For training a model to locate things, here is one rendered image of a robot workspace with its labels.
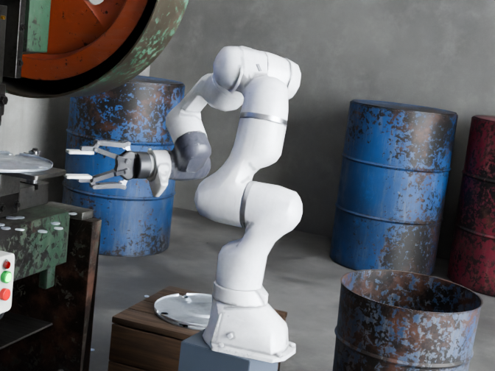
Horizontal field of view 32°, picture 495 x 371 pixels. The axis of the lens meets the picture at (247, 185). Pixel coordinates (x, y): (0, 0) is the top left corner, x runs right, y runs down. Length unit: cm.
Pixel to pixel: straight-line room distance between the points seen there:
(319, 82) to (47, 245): 323
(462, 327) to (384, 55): 292
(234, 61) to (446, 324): 97
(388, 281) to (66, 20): 128
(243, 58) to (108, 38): 54
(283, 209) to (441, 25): 335
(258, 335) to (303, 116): 345
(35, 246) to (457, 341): 118
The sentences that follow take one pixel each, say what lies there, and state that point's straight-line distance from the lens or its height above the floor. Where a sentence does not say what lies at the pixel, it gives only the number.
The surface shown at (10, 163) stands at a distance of 224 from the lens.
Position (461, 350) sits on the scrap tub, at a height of 36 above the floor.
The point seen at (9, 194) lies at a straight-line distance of 227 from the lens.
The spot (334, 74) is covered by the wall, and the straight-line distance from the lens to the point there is 530.
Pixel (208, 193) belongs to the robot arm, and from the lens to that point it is 200.
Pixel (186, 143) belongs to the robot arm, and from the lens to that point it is 238.
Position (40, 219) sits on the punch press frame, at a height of 64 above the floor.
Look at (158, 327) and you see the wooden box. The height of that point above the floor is 35.
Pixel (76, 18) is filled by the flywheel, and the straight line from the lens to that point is 257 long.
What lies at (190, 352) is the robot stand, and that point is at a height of 43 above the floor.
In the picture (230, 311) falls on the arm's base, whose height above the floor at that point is 54.
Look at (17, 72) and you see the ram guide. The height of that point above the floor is 101.
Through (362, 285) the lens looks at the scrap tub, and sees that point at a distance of 280.
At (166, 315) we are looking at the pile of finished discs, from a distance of 251.
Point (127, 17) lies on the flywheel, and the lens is 245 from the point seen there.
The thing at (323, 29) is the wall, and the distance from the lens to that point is 533.
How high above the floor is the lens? 117
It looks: 10 degrees down
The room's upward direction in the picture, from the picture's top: 7 degrees clockwise
